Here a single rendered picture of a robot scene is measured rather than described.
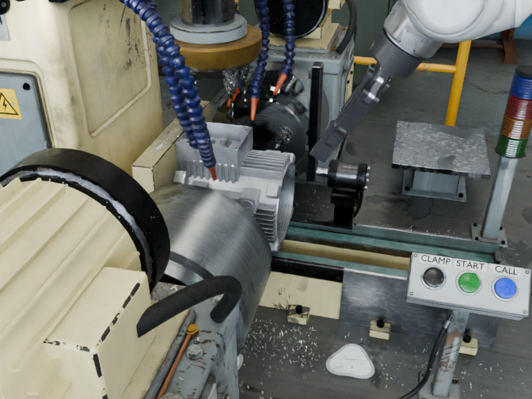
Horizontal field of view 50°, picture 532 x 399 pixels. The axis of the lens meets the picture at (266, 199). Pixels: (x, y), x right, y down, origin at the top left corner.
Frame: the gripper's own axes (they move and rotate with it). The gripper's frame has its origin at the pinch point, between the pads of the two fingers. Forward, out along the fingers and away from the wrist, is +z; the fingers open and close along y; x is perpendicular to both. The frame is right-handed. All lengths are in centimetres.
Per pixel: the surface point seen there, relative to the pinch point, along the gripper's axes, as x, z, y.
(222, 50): -22.5, -3.8, 1.4
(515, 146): 37, -7, -33
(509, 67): 142, 55, -412
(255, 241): -2.5, 10.9, 19.3
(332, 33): -8, 6, -67
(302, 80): -8.1, 9.3, -37.8
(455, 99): 75, 49, -229
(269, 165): -5.6, 12.6, -3.9
